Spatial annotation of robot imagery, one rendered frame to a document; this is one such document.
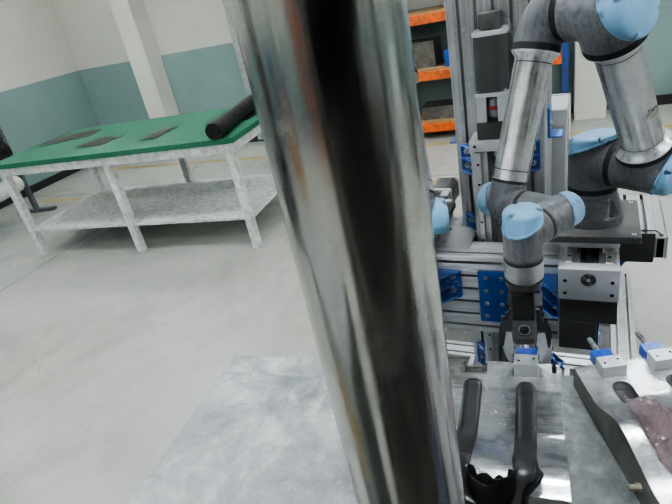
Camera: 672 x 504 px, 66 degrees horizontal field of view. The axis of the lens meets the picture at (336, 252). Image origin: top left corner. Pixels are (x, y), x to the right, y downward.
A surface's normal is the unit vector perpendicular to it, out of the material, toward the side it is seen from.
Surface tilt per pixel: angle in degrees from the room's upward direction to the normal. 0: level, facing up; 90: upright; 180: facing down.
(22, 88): 90
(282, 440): 0
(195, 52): 90
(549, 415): 3
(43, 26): 90
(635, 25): 83
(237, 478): 0
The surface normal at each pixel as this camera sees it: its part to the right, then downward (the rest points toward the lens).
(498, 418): -0.20, -0.85
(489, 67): -0.40, 0.48
